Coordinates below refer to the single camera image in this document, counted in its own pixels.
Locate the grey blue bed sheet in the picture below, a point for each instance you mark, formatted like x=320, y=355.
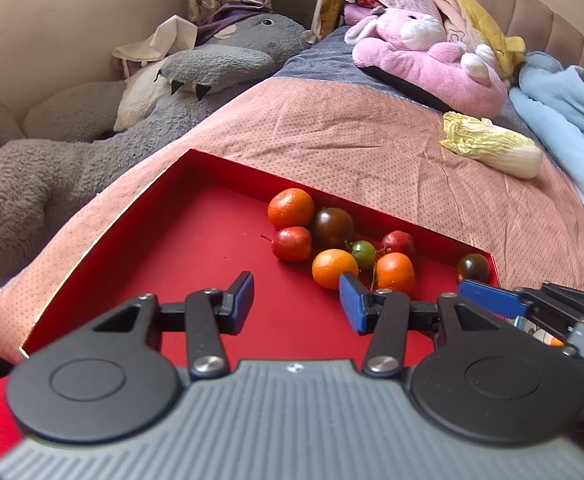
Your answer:
x=322, y=57

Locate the small red fruit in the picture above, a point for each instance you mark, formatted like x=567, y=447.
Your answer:
x=293, y=244
x=398, y=242

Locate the grey plush toy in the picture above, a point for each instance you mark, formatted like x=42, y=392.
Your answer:
x=71, y=180

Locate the small green tomato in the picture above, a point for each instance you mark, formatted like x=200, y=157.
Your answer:
x=363, y=254

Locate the small orange mandarin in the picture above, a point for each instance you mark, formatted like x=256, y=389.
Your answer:
x=396, y=272
x=332, y=267

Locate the blue cartoon print plate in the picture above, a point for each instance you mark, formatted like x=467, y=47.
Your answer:
x=539, y=331

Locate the cream fluffy plush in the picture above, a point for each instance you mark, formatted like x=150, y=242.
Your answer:
x=71, y=110

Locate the pink dotted quilt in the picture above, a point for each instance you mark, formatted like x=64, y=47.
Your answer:
x=347, y=145

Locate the dark purple tomato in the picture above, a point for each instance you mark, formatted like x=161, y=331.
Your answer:
x=473, y=266
x=333, y=227

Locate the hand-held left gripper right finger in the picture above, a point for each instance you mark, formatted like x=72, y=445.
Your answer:
x=353, y=305

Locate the purple cloth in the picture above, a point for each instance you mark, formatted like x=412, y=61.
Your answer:
x=231, y=17

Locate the red cardboard box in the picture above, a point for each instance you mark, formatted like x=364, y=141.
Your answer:
x=196, y=240

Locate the beige padded headboard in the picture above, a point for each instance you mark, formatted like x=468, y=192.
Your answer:
x=547, y=15

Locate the beige tote bag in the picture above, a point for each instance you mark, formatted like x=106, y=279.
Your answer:
x=156, y=40

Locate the light blue blanket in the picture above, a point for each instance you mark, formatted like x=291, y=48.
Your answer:
x=567, y=105

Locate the napa cabbage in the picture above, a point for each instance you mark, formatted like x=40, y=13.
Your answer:
x=497, y=147

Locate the pink plush rabbit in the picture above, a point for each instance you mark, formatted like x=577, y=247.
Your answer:
x=422, y=60

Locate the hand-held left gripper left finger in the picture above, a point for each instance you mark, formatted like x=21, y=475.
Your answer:
x=243, y=297

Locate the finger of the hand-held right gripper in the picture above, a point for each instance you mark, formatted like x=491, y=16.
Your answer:
x=489, y=297

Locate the reddish orange mandarin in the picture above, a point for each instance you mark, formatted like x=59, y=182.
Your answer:
x=290, y=208

